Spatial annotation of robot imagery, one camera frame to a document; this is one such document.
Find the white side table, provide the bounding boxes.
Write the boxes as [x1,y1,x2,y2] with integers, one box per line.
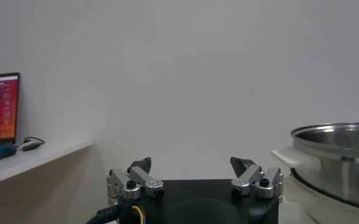
[0,139,94,187]

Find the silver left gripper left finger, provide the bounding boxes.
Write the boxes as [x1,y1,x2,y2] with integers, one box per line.
[107,156,165,205]

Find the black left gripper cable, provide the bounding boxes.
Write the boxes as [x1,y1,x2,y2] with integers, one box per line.
[86,202,146,224]

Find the small black dongle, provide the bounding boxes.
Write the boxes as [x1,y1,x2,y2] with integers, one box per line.
[20,140,43,152]

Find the black looped cable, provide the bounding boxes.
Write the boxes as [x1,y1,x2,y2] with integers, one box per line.
[22,136,46,145]

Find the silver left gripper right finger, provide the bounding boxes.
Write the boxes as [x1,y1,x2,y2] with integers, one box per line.
[229,156,285,204]

